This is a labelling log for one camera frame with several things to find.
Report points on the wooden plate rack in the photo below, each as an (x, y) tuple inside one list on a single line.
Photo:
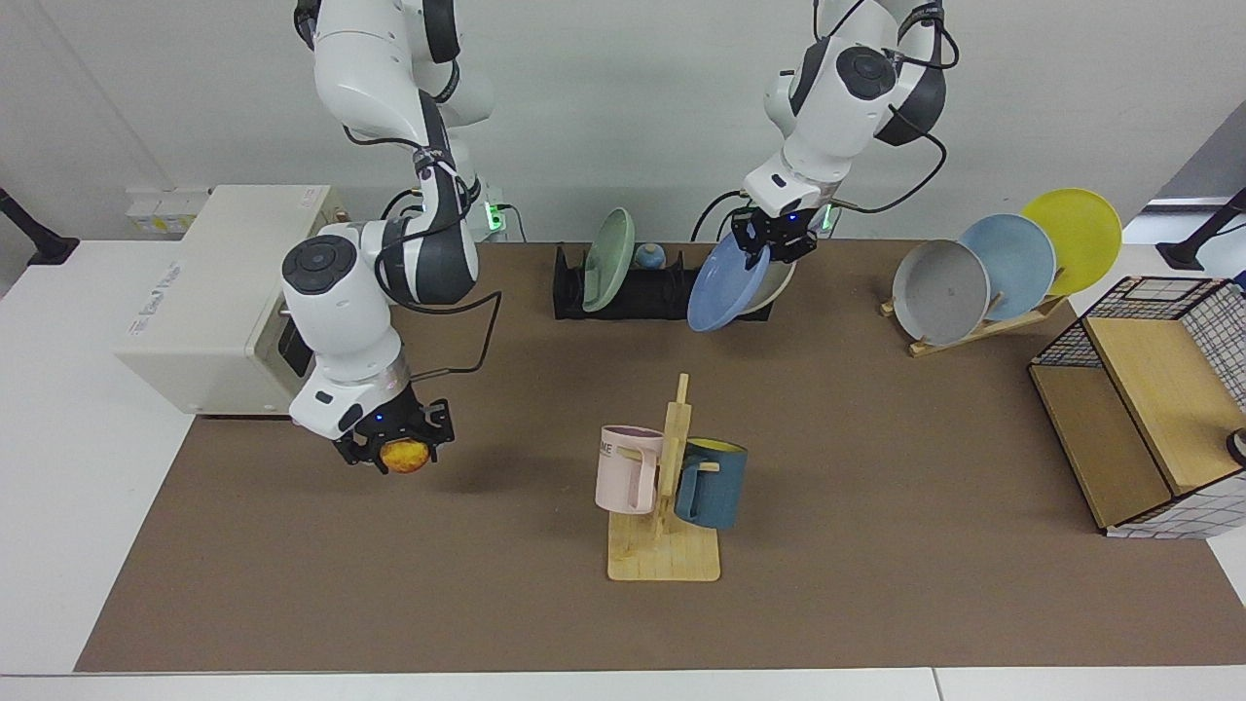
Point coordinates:
[(973, 336)]

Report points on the black dish rack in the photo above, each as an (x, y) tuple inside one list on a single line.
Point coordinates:
[(642, 292)]

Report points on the wooden cup stand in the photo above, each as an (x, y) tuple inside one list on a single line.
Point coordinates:
[(662, 560)]

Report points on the grey plate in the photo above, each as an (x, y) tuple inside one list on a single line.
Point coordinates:
[(939, 292)]

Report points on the white wall socket box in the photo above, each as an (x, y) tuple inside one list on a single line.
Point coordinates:
[(165, 206)]

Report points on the small blue round thing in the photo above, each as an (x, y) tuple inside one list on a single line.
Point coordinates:
[(650, 256)]

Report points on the dark blue mug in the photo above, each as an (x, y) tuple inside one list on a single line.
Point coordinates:
[(715, 487)]

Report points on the beige plate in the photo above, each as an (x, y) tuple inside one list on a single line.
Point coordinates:
[(779, 282)]

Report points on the light blue plate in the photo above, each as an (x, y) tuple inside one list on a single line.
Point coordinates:
[(1017, 258)]

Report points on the pink mug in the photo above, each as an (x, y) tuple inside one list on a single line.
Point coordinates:
[(623, 467)]

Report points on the pale toaster oven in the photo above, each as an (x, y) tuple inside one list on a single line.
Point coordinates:
[(195, 312)]

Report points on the brown table cloth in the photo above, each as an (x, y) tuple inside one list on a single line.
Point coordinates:
[(487, 584)]

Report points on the yellow plate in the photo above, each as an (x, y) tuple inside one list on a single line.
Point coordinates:
[(1076, 234)]

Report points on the dark round object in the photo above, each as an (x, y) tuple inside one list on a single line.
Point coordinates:
[(1238, 448)]

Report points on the red yellow apple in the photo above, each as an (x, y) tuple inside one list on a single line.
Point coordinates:
[(405, 457)]

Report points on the green plate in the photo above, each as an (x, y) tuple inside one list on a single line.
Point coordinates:
[(608, 258)]

